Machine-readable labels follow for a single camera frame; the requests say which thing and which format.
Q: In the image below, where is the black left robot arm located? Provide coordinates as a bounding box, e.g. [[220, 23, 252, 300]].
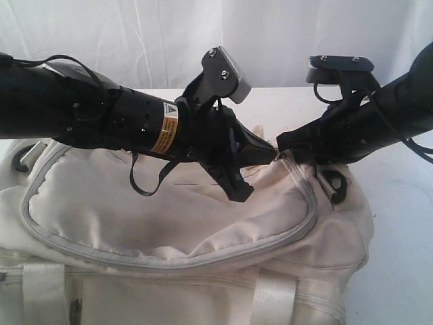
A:
[[1, 47, 277, 202]]

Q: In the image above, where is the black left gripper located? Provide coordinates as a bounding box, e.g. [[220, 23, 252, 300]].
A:
[[175, 101, 276, 202]]

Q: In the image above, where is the metal zipper pull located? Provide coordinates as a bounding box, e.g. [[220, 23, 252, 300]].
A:
[[274, 151, 290, 161]]

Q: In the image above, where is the cream white duffel bag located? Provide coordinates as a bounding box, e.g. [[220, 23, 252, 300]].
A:
[[1, 139, 373, 324]]

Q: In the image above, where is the white backdrop curtain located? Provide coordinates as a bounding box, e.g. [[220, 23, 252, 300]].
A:
[[1, 1, 432, 89]]

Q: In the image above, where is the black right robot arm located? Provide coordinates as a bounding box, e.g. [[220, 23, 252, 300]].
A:
[[277, 45, 432, 164]]

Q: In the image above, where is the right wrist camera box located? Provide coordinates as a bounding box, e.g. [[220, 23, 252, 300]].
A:
[[306, 55, 380, 104]]

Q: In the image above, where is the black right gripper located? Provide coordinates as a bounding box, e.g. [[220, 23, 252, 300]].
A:
[[277, 97, 368, 163]]

